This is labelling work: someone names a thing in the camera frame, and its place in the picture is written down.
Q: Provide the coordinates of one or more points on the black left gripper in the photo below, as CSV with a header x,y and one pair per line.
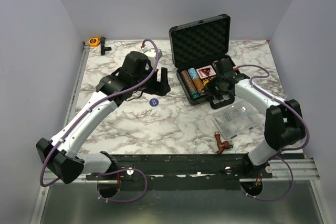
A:
x,y
159,88

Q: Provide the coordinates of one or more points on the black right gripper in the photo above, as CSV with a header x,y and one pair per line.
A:
x,y
214,93

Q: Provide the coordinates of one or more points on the blue small blind button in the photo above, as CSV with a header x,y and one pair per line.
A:
x,y
154,102

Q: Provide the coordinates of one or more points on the black triangular all-in button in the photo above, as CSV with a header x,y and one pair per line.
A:
x,y
206,72

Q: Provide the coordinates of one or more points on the black poker set case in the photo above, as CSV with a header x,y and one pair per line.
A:
x,y
199,44

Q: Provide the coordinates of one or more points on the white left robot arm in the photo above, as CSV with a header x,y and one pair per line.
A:
x,y
60,153

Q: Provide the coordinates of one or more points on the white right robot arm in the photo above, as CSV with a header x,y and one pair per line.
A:
x,y
284,124

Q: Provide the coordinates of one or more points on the brown chip stack row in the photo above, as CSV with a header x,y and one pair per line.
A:
x,y
189,85

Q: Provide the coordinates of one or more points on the clear plastic bag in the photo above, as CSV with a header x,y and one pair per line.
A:
x,y
236,119

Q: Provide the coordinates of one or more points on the brown faucet tap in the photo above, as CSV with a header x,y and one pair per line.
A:
x,y
221,145

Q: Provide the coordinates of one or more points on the black t-shaped tool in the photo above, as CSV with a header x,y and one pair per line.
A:
x,y
103,47

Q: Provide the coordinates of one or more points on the orange tape measure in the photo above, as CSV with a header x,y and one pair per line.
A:
x,y
94,42

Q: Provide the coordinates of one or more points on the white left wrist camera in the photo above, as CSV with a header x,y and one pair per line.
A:
x,y
151,54

